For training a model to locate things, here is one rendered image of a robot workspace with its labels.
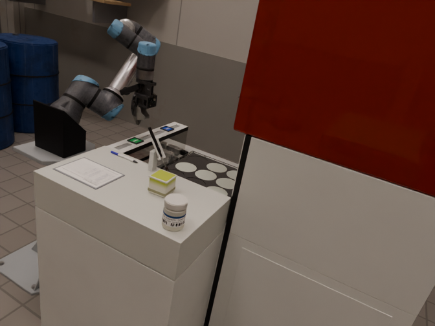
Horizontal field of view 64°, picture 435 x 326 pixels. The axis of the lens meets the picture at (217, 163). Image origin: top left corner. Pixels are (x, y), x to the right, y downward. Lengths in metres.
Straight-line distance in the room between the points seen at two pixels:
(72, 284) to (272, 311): 0.79
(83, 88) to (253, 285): 1.19
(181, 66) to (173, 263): 3.27
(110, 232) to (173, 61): 3.20
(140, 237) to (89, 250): 0.26
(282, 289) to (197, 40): 3.12
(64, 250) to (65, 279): 0.14
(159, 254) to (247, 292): 0.51
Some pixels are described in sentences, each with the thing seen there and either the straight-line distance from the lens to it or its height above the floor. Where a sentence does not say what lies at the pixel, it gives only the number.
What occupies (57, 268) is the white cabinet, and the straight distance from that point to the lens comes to 1.55.
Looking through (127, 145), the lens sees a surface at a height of 0.96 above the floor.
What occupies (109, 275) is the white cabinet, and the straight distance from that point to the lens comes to 1.33.
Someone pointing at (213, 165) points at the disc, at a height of 0.90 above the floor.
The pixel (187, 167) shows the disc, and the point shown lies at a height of 0.90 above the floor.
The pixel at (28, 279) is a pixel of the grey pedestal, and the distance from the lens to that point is 2.36.
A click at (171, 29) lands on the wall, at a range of 4.23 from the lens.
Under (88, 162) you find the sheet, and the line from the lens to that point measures 1.44.
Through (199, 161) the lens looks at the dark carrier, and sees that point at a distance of 1.71.
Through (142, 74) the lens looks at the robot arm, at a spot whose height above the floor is 1.29.
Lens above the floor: 1.61
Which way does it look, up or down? 24 degrees down
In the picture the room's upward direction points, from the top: 11 degrees clockwise
